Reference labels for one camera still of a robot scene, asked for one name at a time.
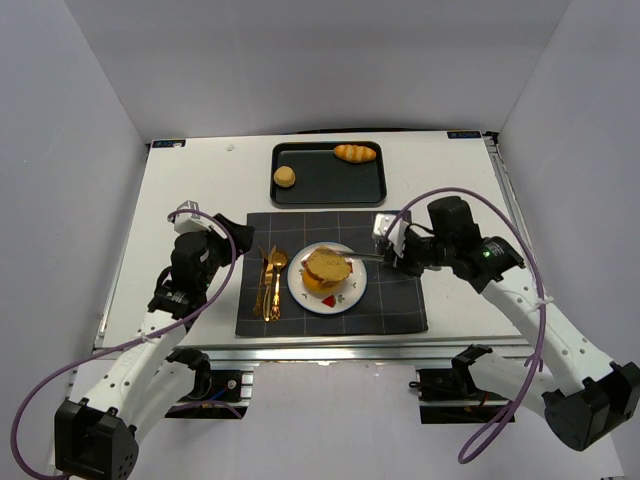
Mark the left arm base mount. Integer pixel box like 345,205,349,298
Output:
165,348,248,420

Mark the striped long bread roll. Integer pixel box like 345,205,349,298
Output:
333,144,377,164

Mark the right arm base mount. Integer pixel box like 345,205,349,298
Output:
408,345,509,425

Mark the gold fork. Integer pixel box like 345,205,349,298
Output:
253,247,276,322

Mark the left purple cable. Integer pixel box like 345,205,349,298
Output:
9,208,239,477

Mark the gold knife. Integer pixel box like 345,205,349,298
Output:
261,247,276,322

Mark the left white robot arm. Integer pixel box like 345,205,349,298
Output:
54,209,255,479

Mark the orange glazed donut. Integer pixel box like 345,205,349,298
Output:
301,270,342,295

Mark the dark checked placemat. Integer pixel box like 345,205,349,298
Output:
235,211,428,338

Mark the right blue table label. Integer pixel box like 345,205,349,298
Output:
447,130,483,139

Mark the black rectangular serving tray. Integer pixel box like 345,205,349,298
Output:
270,141,387,208

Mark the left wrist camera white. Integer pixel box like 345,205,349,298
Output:
168,200,211,235

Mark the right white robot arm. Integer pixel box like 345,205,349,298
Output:
366,193,639,464

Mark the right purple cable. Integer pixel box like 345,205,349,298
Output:
382,187,556,465

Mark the gold spoon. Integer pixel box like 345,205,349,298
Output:
270,250,288,321

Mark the purple cable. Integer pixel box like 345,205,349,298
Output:
382,187,556,465
9,208,239,477

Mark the brown bread slice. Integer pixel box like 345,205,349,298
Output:
305,246,352,283

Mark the small round bun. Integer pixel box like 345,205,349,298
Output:
273,166,296,188

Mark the left blue table label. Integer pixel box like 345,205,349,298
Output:
151,139,186,149

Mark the white watermelon pattern plate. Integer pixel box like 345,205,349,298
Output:
287,242,368,315

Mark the aluminium table frame rail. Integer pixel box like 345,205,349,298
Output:
97,132,530,361

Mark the blue table label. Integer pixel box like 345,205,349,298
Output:
151,139,186,149
447,130,483,139

